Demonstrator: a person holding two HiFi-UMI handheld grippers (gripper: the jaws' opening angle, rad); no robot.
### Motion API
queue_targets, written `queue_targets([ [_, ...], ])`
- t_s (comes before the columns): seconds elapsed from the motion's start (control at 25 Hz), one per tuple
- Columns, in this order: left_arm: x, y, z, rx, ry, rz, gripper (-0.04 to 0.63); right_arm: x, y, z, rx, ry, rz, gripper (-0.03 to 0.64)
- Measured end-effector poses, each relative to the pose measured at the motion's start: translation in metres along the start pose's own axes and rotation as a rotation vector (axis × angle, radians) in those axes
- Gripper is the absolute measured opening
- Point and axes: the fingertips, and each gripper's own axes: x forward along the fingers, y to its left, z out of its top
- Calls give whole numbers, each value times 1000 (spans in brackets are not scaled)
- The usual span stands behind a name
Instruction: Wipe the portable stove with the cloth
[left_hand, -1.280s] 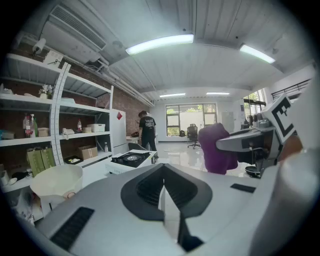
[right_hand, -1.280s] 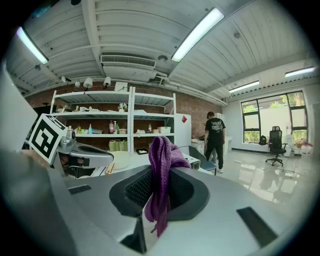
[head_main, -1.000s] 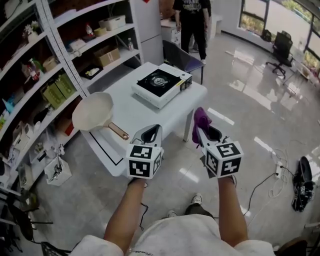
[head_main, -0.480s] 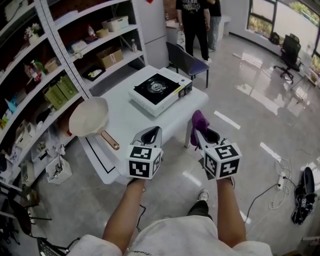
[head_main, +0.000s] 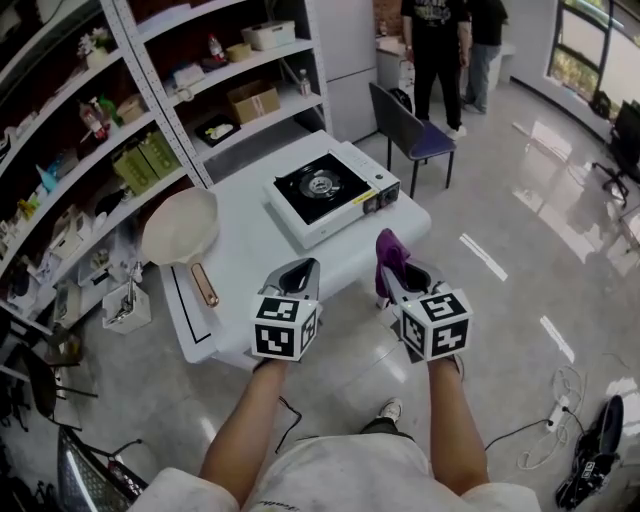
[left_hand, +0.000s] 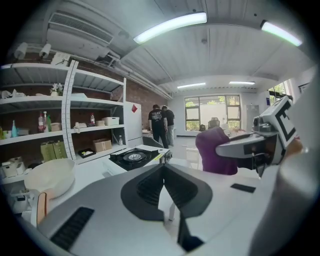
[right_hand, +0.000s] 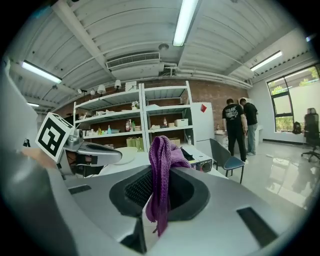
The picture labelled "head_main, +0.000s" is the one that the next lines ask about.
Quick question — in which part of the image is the cardboard box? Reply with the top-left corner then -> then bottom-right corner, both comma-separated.
226,79 -> 282,126

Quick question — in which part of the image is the thin black cable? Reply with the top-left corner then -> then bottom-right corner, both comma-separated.
274,395 -> 304,454

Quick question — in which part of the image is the white utensil holder box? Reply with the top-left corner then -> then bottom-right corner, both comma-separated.
101,281 -> 152,336

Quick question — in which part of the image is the white refrigerator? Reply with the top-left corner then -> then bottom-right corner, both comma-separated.
311,0 -> 380,145

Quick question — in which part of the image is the green carton box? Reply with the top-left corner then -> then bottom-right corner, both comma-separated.
111,144 -> 162,197
136,130 -> 182,180

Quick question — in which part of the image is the black mesh chair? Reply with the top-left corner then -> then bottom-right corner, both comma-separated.
56,426 -> 152,512

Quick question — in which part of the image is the white power strip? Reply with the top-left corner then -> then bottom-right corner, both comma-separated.
544,394 -> 572,433

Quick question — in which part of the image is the white storage basket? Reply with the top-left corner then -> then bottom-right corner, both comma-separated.
240,20 -> 298,52

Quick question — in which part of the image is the window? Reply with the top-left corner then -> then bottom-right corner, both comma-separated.
544,0 -> 640,122

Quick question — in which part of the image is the person's right forearm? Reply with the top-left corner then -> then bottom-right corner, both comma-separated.
426,355 -> 492,497

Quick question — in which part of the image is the person's left forearm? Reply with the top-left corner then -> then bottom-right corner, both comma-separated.
198,356 -> 292,507

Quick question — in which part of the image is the black bag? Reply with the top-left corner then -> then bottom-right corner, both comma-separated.
554,394 -> 627,512

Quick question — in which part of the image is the cream frying pan wooden handle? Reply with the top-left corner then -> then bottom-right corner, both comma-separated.
140,186 -> 222,309

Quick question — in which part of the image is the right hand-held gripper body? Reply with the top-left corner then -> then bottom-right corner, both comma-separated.
383,259 -> 475,363

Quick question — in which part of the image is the white cable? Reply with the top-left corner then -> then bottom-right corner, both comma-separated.
516,364 -> 589,472

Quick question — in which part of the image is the beige small box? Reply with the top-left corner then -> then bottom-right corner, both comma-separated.
116,93 -> 147,125

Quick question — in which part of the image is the grey chair purple seat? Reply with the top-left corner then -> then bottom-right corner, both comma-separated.
368,81 -> 458,200

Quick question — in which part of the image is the white metal shelving unit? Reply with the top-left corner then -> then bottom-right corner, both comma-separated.
0,0 -> 332,329

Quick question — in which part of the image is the black food tray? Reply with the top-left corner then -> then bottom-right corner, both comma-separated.
193,113 -> 242,148

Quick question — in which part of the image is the white flower pot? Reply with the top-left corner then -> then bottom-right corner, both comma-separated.
76,26 -> 116,70

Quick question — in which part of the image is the red spray bottle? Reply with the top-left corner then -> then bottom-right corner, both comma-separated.
78,96 -> 111,144

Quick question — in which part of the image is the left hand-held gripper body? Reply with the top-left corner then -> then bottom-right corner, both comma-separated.
249,256 -> 323,363

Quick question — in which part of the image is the person's white clothing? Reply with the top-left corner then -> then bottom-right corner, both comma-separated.
128,431 -> 542,512

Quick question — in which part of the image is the white portable stove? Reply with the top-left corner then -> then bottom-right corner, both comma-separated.
262,140 -> 403,250

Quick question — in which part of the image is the black office chair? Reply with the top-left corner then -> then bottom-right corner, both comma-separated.
591,99 -> 640,207

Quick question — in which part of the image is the purple cloth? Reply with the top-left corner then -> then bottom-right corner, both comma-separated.
374,228 -> 412,299

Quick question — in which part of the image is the person's white shoe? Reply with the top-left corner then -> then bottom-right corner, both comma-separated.
377,397 -> 404,424

